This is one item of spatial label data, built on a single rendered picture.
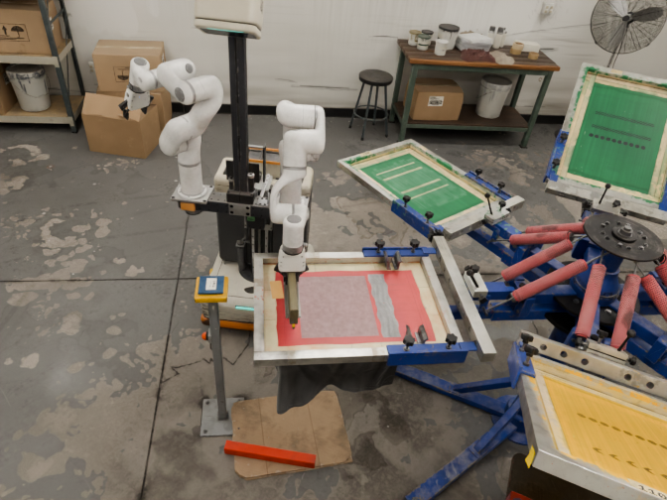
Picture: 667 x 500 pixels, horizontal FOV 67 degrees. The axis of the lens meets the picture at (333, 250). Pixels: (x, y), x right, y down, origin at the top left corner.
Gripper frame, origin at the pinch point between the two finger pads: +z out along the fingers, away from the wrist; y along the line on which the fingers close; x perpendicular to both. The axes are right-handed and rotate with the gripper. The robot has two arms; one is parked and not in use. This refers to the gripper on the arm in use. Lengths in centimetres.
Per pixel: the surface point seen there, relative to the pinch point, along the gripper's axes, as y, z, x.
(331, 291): -17.6, 14.7, -7.5
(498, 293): -86, 7, 3
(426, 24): -156, 11, -380
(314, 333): -8.5, 14.4, 15.5
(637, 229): -139, -21, -4
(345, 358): -18.6, 11.9, 29.6
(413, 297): -52, 15, -3
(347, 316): -22.7, 14.5, 7.3
